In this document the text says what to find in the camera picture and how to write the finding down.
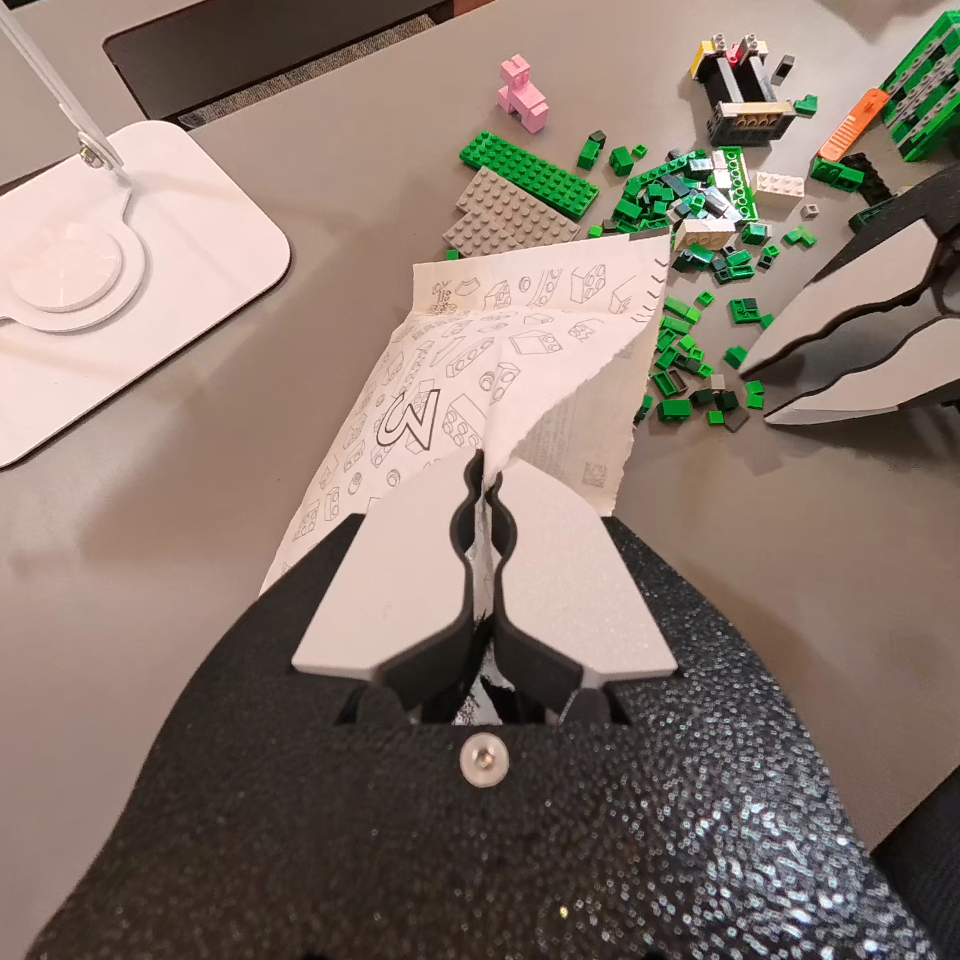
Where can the white printed paper bag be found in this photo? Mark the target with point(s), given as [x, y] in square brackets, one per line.
[450, 352]

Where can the green toy brick build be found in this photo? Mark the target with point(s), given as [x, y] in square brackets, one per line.
[926, 90]

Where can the large green toy baseplate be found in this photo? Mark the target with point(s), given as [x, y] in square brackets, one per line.
[532, 172]

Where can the orange brick separator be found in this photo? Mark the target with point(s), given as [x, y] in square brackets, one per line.
[851, 124]

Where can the grey desk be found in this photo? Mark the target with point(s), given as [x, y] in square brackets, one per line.
[150, 600]

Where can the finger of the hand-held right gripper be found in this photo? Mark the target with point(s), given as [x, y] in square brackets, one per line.
[900, 375]
[862, 285]

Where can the black toy plate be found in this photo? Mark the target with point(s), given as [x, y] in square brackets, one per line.
[870, 180]

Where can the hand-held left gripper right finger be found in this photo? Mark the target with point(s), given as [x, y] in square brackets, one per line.
[577, 592]

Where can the dark cloth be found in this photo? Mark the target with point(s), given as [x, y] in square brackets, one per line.
[930, 900]

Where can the white desk lamp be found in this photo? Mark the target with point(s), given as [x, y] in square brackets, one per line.
[187, 247]

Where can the black toy brick assembly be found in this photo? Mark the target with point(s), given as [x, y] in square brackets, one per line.
[739, 97]

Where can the long white toy brick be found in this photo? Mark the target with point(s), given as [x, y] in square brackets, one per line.
[780, 185]

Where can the grey toy baseplate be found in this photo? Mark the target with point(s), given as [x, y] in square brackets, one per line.
[510, 202]
[487, 234]

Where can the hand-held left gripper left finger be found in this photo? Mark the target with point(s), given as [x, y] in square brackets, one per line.
[390, 592]

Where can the pink toy brick pig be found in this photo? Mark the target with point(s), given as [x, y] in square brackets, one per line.
[521, 94]

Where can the pile of green toy bricks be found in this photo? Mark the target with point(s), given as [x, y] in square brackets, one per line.
[690, 202]

